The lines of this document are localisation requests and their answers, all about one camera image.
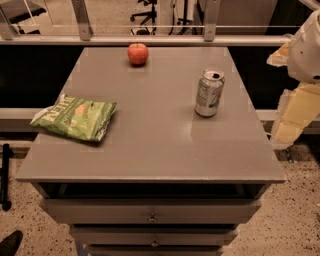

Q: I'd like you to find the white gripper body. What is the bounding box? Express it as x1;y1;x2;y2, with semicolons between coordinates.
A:
287;10;320;84

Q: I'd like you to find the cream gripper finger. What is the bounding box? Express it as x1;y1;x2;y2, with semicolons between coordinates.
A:
272;83;320;144
267;42;290;67

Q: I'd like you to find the silver 7up soda can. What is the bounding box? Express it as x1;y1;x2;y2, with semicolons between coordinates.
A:
195;68;225;117

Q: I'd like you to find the black office chair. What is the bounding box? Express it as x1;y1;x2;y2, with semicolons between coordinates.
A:
130;0;157;35

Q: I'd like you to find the red apple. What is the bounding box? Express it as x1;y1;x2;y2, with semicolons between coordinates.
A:
127;43;149;65

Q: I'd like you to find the grey drawer cabinet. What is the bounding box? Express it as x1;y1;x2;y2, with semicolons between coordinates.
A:
17;47;284;256

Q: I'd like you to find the green chip bag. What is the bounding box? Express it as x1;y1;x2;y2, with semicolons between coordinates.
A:
31;94;117;142

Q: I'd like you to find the top grey drawer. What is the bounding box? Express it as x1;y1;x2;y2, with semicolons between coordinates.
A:
40;199;261;225

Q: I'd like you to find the grey drawer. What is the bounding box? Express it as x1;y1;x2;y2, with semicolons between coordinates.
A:
71;226;237;246
40;199;261;225

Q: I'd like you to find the black stand base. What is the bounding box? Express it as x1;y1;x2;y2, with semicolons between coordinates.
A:
0;143;13;211

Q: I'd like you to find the black shoe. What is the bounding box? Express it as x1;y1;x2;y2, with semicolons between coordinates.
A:
0;230;23;256

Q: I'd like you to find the metal railing frame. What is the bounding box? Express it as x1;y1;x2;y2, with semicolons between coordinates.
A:
0;0;298;46

